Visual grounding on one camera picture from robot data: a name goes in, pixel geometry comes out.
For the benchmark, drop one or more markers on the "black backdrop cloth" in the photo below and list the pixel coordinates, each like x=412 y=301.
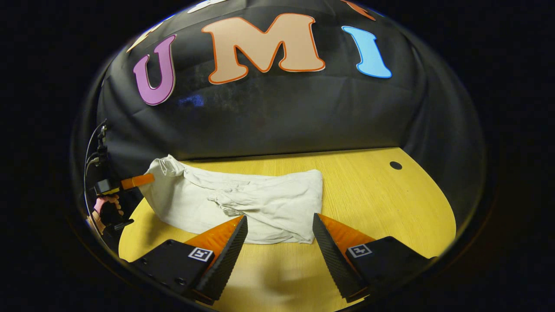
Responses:
x=282 y=117

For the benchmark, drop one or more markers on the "white jeans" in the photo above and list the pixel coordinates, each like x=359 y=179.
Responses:
x=269 y=203

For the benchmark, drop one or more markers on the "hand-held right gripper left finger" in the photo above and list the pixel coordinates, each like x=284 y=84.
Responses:
x=227 y=255

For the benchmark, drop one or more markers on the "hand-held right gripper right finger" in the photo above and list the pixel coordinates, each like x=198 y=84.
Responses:
x=331 y=260

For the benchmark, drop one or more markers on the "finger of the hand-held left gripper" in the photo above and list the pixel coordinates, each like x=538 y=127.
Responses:
x=138 y=181

